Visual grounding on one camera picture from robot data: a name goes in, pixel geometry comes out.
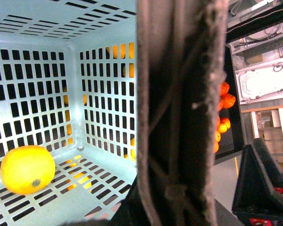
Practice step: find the light blue plastic basket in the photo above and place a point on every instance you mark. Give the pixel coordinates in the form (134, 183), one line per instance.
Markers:
(68, 83)

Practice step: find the yellow lemon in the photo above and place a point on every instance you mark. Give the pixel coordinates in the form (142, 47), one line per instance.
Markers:
(27, 169)

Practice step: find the orange fruit pile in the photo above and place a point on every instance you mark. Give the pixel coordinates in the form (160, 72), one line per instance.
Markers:
(224, 134)

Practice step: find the white metal appliance panel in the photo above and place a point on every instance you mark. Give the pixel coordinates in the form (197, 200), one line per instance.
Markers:
(260, 82)

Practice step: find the black triangular bracket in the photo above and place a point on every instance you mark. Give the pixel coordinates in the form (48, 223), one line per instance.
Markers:
(258, 198)

